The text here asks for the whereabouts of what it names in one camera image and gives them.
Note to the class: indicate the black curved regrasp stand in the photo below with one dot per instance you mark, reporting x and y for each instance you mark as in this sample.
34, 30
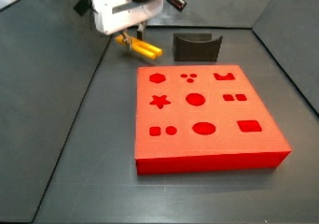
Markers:
196, 47

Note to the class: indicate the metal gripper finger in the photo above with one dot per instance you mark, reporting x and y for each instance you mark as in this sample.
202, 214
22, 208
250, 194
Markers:
127, 40
140, 30

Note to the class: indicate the red fixture block with holes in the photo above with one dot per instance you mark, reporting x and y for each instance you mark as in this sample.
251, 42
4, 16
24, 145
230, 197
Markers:
203, 122

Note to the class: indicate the yellow two-pronged square-circle object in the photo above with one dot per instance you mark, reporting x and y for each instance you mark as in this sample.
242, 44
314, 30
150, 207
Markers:
142, 47

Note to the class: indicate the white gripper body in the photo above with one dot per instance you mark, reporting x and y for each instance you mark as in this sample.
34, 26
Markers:
118, 14

